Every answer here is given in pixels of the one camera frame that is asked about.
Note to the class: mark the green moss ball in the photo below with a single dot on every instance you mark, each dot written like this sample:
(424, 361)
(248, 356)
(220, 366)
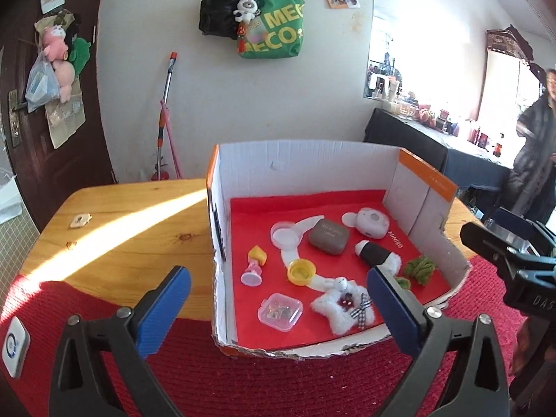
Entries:
(419, 269)

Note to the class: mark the green tote bag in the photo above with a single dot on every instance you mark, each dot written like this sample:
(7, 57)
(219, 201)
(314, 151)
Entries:
(278, 39)

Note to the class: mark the green plush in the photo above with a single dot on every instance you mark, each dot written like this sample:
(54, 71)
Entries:
(80, 52)

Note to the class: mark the clear round lid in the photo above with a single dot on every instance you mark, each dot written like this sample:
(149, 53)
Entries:
(285, 236)

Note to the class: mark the pink and yellow toy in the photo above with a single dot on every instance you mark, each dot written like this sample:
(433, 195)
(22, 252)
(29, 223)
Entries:
(252, 273)

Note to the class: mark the pink plush toys on door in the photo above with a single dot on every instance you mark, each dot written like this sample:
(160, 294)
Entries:
(65, 126)

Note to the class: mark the white plastic sheet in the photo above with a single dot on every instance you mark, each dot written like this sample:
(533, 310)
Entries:
(8, 200)

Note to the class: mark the side table with dark cloth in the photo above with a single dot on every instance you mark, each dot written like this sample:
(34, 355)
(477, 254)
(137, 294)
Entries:
(434, 147)

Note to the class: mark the side table with clutter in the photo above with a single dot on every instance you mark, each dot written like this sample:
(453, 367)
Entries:
(425, 115)

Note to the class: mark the yellow bottle cap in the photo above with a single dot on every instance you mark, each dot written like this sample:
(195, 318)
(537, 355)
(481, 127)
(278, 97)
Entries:
(301, 272)

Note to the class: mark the clear plastic bag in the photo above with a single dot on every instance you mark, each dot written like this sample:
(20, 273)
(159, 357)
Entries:
(41, 87)

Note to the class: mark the dark brown door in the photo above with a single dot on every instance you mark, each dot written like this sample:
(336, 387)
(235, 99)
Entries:
(87, 139)

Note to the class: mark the brown curtain valance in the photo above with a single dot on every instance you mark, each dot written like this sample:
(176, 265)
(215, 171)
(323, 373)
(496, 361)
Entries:
(506, 43)

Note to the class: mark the small white object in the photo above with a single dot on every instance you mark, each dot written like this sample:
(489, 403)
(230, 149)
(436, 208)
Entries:
(80, 220)

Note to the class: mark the plain pink plush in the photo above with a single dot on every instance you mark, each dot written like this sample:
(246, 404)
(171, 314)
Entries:
(65, 76)

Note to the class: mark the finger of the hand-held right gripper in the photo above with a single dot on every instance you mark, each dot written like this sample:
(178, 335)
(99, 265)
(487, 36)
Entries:
(482, 239)
(517, 223)

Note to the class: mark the wall mirror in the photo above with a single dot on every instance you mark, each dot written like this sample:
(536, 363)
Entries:
(386, 43)

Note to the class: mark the pink plush with white face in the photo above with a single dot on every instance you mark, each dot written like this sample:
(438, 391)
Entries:
(54, 41)

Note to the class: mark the grey-brown case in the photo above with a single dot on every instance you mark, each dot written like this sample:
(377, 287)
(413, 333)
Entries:
(329, 236)

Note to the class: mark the red knitted mat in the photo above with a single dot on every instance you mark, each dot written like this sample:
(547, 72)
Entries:
(260, 382)

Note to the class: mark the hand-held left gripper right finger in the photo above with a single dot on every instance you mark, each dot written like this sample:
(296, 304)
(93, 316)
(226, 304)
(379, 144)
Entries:
(393, 308)

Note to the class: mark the red charm with iridescent tag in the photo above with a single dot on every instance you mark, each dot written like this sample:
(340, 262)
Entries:
(256, 32)

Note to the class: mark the pink oval device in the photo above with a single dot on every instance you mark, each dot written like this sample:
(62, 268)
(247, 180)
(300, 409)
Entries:
(371, 222)

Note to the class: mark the black backpack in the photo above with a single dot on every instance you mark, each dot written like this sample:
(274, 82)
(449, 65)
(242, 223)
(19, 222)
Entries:
(217, 13)

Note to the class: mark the small clear plastic box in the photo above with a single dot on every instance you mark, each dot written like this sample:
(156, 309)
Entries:
(280, 312)

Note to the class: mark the orange cardboard box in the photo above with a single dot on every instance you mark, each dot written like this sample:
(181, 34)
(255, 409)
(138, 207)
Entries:
(304, 165)

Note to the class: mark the black and white roll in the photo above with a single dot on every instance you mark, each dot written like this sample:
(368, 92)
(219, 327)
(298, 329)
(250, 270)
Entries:
(375, 254)

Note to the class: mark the white fluffy star plush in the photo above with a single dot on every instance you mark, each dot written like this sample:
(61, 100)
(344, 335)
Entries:
(339, 312)

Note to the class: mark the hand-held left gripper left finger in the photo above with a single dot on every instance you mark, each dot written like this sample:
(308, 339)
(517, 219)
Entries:
(163, 308)

